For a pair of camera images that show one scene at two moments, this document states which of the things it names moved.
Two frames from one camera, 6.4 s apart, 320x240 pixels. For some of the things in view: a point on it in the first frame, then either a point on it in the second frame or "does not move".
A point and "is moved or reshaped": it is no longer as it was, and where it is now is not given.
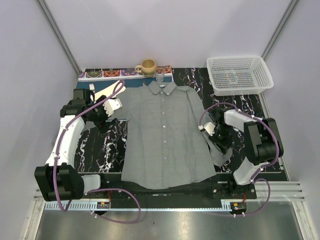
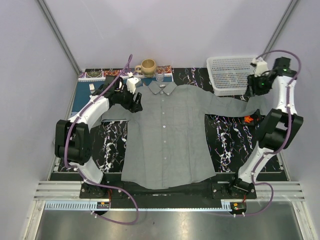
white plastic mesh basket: [239, 75] does not move
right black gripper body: [221, 137] to [260, 86]
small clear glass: [159, 74] does not move
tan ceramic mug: [147, 68] does not move
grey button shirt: [166, 146] is moved or reshaped
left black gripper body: [99, 116] to [125, 98]
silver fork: [92, 87] does not move
